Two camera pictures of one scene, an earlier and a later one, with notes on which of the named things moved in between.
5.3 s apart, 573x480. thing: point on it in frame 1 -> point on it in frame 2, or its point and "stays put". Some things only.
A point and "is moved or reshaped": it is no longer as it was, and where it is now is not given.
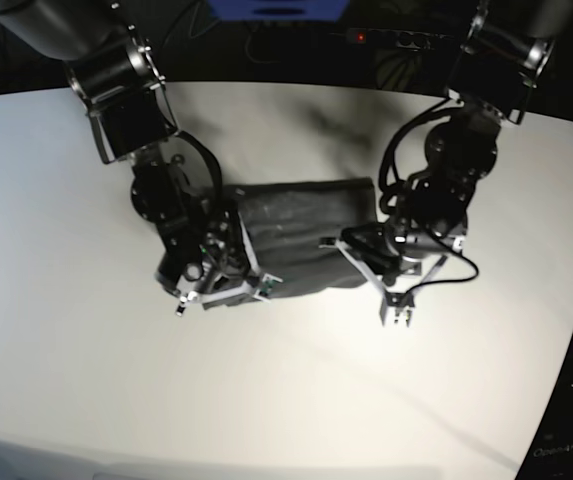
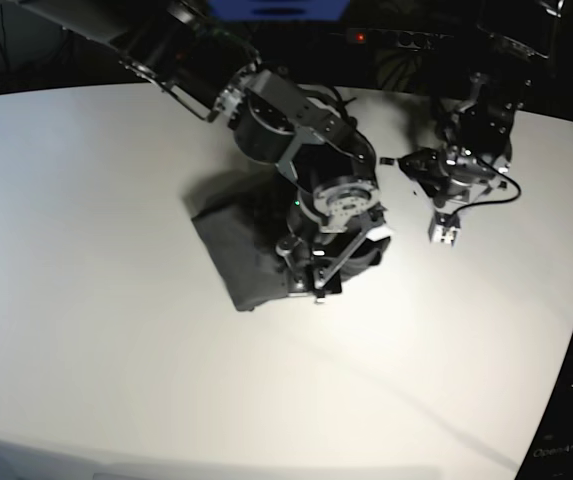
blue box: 278,10 stays put
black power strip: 398,39 stays put
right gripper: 397,248 -> 447,174
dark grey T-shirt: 295,230 is moved or reshaped
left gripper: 214,258 -> 317,258
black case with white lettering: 569,442 stays put
